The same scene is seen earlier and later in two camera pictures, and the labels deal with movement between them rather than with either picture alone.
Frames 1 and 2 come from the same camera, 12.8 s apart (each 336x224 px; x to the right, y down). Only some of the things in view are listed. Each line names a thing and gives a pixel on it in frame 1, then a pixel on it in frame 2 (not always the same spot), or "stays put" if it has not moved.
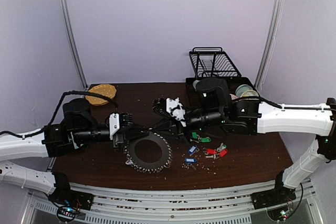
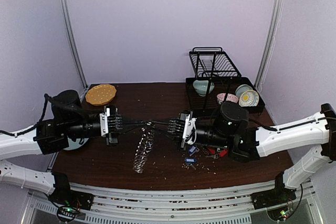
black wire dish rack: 212,62 stays put
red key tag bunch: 220,151 stays put
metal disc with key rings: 132,160 -> 145,146
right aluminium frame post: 276,18 stays put
